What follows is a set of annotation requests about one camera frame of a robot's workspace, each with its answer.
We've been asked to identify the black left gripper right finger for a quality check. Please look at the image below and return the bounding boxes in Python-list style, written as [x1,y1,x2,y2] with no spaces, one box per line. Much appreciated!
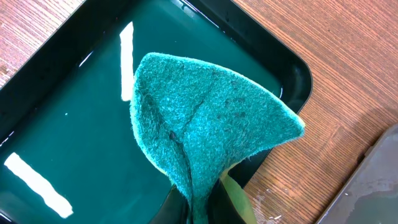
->
[207,179,245,224]

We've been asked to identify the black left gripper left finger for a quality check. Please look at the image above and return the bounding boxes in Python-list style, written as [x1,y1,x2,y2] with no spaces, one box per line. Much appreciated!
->
[149,185,190,224]

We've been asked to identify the green yellow sponge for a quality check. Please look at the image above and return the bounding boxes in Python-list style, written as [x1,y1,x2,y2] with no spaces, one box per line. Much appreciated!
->
[130,52,305,223]

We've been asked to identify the black water basin tray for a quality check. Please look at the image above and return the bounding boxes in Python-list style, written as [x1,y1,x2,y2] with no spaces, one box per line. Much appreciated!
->
[1,1,313,223]

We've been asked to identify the black plate tray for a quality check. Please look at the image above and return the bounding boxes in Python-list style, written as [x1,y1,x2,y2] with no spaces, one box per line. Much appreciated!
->
[317,124,397,224]

